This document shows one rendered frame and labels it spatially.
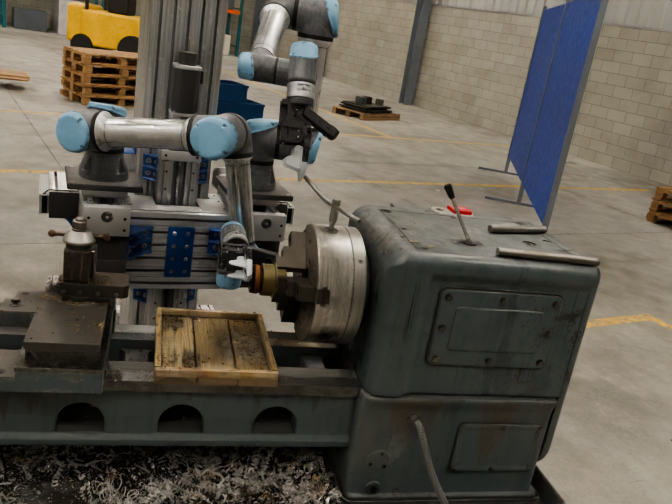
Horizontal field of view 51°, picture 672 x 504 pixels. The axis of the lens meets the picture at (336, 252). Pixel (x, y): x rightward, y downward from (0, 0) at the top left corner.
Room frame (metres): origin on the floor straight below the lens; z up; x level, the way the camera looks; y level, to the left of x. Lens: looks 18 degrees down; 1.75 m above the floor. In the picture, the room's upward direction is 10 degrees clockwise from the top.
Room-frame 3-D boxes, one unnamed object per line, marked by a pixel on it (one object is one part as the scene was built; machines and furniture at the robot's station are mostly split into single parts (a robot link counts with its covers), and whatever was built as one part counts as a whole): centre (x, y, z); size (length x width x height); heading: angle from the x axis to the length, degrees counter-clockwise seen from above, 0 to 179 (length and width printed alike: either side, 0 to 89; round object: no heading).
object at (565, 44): (8.32, -2.06, 1.18); 4.12 x 0.80 x 2.35; 174
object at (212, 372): (1.69, 0.28, 0.89); 0.36 x 0.30 x 0.04; 16
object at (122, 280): (1.68, 0.62, 0.99); 0.20 x 0.10 x 0.05; 106
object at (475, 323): (1.89, -0.36, 1.06); 0.59 x 0.48 x 0.39; 106
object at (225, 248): (1.80, 0.27, 1.10); 0.12 x 0.09 x 0.08; 15
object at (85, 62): (10.76, 3.77, 0.36); 1.26 x 0.86 x 0.73; 134
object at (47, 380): (1.58, 0.67, 0.90); 0.47 x 0.30 x 0.06; 16
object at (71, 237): (1.67, 0.65, 1.13); 0.08 x 0.08 x 0.03
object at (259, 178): (2.37, 0.32, 1.21); 0.15 x 0.15 x 0.10
